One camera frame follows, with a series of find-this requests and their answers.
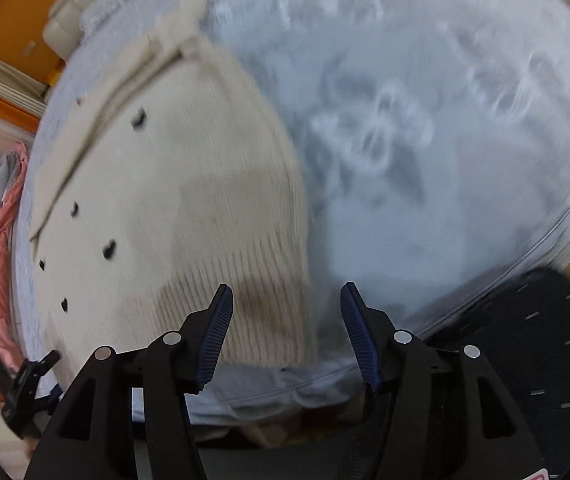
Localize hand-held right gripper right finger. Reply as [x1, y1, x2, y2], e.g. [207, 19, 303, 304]
[340, 282, 548, 480]

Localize cream knit cardigan black buttons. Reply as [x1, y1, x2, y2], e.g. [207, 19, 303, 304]
[28, 0, 322, 367]

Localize dark blue dashed cloth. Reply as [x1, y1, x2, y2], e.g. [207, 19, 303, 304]
[422, 266, 570, 463]

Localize grey cloth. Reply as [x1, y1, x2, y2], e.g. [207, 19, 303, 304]
[0, 152, 22, 212]

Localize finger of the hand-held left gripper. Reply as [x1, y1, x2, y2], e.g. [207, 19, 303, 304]
[2, 350, 62, 439]

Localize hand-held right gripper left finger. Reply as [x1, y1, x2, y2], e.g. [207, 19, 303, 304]
[25, 283, 235, 480]

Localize cream leather cushion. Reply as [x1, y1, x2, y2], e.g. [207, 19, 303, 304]
[42, 0, 133, 57]

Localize light blue printed blanket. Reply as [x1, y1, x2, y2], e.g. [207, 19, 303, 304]
[12, 0, 570, 443]

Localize white window frame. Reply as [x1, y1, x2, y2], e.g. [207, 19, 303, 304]
[0, 44, 50, 137]

